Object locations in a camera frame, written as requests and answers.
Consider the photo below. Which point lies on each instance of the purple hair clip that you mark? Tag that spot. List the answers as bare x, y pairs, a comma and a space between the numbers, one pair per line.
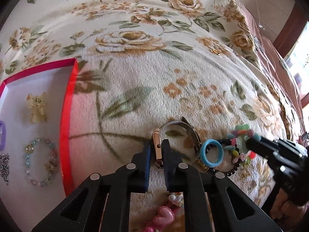
2, 135

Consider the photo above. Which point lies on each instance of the floral cream bed blanket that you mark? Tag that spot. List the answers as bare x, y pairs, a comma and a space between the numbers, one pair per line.
143, 63

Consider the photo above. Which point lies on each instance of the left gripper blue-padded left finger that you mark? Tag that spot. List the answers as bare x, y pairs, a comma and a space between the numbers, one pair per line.
146, 164

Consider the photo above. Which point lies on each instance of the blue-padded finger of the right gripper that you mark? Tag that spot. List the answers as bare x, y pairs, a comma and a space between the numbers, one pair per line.
266, 148

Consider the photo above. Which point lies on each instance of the brown wooden door frame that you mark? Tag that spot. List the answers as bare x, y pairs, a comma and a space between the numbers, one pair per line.
291, 31

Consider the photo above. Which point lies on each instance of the pink heart hair clip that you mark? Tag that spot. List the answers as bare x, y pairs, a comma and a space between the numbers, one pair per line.
166, 214

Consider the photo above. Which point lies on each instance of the pink bedsheet with drawings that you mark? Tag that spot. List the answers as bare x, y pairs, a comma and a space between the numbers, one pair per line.
267, 21

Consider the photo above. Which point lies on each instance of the gold square wrist watch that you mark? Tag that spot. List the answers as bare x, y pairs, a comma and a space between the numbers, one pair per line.
183, 139

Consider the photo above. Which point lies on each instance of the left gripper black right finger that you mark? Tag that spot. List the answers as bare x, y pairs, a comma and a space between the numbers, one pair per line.
171, 160

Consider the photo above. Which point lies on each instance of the person's right hand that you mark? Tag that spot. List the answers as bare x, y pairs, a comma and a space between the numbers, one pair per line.
288, 214

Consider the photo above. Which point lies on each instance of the red shallow cardboard box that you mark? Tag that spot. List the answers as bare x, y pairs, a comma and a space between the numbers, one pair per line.
25, 200

